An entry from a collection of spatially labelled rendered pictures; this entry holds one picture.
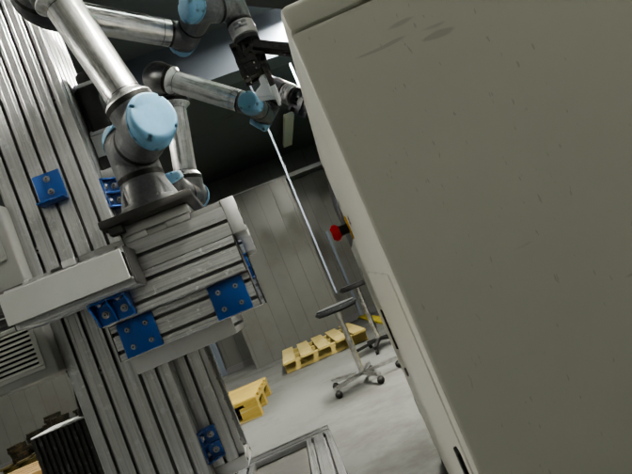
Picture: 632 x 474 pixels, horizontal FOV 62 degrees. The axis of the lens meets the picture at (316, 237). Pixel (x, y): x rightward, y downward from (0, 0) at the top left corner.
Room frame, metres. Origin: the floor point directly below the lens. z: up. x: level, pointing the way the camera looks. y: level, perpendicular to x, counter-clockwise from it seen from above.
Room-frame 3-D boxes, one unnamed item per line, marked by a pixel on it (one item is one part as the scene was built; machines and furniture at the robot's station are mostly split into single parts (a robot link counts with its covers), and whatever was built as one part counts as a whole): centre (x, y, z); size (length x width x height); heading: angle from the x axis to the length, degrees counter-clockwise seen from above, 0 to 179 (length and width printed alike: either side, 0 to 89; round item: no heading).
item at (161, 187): (1.30, 0.35, 1.09); 0.15 x 0.15 x 0.10
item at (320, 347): (5.91, 0.41, 0.06); 1.36 x 0.94 x 0.12; 4
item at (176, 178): (1.80, 0.40, 1.20); 0.13 x 0.12 x 0.14; 169
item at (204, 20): (1.37, 0.06, 1.52); 0.11 x 0.11 x 0.08; 37
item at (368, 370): (3.52, 0.04, 0.27); 0.51 x 0.49 x 0.54; 4
